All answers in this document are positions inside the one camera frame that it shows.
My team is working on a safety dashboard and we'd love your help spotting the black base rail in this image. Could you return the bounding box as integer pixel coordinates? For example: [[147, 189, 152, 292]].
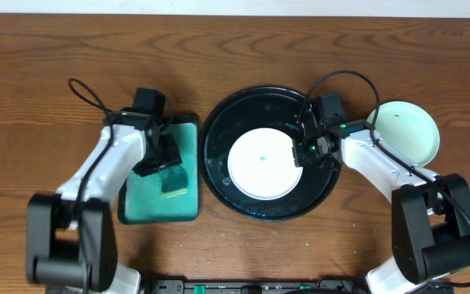
[[149, 275, 456, 294]]

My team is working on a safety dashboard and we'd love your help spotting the round black tray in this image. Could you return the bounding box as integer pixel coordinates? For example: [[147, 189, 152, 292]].
[[198, 86, 341, 221]]

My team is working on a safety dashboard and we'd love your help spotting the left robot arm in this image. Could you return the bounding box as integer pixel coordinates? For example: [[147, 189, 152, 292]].
[[26, 110, 176, 293]]

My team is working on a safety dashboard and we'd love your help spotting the rectangular tray with green water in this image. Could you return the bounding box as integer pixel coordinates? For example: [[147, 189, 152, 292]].
[[117, 114, 199, 225]]

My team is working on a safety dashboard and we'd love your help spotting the white plate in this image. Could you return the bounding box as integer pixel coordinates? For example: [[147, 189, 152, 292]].
[[228, 128, 303, 201]]

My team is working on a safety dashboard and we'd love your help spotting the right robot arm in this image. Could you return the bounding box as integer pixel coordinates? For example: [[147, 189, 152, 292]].
[[293, 110, 470, 293]]

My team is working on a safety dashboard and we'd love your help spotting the green and yellow sponge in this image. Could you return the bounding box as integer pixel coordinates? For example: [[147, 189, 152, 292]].
[[161, 166, 188, 198]]

